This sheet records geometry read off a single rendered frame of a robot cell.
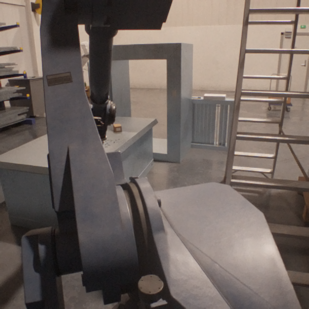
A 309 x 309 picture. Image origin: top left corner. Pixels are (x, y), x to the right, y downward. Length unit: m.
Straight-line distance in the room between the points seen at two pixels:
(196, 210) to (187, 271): 0.20
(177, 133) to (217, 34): 7.99
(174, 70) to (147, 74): 8.56
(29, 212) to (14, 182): 0.29
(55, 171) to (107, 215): 0.18
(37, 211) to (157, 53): 2.32
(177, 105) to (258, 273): 3.11
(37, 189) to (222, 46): 9.78
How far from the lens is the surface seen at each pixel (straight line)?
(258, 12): 1.69
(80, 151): 0.75
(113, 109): 1.92
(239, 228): 0.75
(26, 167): 2.37
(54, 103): 0.80
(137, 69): 12.27
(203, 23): 11.50
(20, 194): 2.61
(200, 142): 4.51
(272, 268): 0.70
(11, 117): 6.46
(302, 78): 11.36
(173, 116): 3.68
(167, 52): 3.61
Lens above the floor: 1.45
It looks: 20 degrees down
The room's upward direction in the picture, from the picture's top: 1 degrees counter-clockwise
